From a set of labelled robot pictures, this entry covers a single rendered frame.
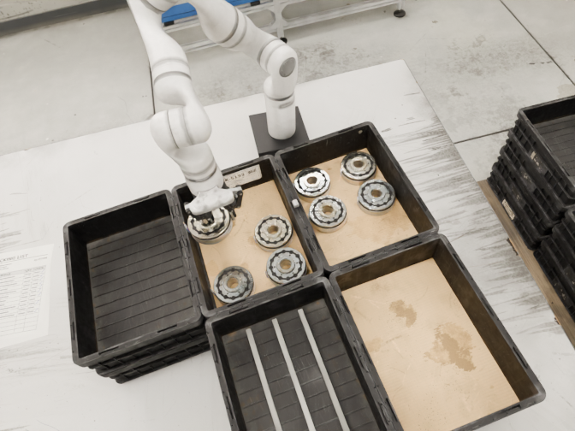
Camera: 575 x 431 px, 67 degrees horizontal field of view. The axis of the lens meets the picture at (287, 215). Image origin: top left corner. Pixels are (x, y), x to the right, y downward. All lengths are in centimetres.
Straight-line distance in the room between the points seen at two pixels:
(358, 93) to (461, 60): 140
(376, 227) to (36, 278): 105
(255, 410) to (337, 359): 22
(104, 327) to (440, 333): 83
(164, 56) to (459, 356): 88
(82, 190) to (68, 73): 189
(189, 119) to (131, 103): 226
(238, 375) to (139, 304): 33
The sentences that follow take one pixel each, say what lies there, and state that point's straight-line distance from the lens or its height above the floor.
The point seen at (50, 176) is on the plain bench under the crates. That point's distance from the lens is 180.
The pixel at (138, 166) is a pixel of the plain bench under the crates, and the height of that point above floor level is 70.
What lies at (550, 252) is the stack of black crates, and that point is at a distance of 197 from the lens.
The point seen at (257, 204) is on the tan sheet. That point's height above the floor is 83.
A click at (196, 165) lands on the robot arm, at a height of 124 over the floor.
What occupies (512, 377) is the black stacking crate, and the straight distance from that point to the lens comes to 110.
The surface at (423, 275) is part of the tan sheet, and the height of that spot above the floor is 83.
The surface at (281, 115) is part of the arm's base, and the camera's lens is 137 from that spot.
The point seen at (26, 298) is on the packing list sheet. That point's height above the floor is 70.
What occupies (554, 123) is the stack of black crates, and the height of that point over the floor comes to 49.
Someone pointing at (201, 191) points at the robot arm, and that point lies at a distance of 91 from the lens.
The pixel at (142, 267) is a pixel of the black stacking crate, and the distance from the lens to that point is 126.
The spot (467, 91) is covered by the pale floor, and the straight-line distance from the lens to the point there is 284.
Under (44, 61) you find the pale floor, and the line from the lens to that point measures 370.
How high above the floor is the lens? 187
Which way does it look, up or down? 58 degrees down
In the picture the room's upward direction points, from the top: 11 degrees counter-clockwise
